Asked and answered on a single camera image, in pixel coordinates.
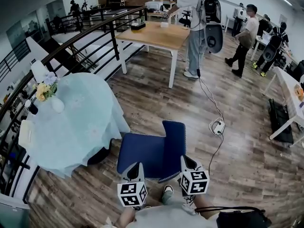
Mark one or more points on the blue upholstered chair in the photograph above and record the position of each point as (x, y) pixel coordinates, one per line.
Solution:
(152, 151)

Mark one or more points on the black folded cart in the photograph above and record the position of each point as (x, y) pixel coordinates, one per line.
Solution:
(280, 122)

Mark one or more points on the person's shoe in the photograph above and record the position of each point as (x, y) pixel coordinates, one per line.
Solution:
(190, 205)
(168, 188)

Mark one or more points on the black tissue box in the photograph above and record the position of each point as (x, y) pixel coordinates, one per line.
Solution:
(137, 26)

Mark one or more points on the person's left shoe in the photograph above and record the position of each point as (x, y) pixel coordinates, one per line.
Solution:
(168, 188)

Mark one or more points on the small white box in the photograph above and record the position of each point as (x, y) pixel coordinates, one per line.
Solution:
(164, 24)

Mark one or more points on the black metal railing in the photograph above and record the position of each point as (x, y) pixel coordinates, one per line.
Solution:
(115, 39)

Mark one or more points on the white lamp shade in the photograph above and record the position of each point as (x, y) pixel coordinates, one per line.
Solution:
(38, 70)

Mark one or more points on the yellow and purple flowers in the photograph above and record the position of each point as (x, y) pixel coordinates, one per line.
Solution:
(44, 89)

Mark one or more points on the person's right shoe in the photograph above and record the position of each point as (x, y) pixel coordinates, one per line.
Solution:
(190, 205)

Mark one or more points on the round table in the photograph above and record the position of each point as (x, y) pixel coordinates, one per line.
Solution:
(97, 157)

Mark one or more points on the orange toy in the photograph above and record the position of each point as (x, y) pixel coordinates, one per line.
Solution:
(298, 91)

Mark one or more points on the long white table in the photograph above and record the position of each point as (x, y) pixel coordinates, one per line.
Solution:
(291, 98)

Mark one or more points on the person's grey shirt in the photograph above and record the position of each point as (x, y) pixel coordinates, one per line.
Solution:
(166, 218)

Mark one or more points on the wooden table white legs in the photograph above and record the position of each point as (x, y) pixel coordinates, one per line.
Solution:
(154, 35)

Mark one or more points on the light blue tablecloth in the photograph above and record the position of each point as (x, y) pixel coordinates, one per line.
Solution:
(78, 122)

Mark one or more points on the white power strip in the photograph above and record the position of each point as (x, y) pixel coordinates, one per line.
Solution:
(218, 126)

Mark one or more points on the white vase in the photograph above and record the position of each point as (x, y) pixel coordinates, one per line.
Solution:
(58, 106)

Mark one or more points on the black office chair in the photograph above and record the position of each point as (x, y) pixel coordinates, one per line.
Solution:
(185, 20)
(299, 70)

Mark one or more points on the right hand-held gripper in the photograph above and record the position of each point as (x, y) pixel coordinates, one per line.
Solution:
(194, 183)

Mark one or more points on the black tumbler white lid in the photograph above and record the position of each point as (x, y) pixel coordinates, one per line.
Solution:
(32, 107)

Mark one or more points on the small white table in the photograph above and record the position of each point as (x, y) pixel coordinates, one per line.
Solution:
(161, 14)

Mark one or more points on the person's left forearm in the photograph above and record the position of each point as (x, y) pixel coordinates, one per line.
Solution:
(126, 217)

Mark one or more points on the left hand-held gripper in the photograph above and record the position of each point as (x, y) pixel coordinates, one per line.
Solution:
(130, 193)

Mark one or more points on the person's left leg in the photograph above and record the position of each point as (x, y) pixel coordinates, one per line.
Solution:
(167, 199)

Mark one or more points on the white printer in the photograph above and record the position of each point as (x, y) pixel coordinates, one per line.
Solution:
(154, 5)

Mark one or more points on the white cabinet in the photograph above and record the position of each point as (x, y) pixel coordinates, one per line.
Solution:
(13, 212)

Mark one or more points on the black shoulder bag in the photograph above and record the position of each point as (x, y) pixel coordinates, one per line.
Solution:
(242, 220)

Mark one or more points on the person's right forearm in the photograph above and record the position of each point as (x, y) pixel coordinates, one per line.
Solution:
(206, 204)

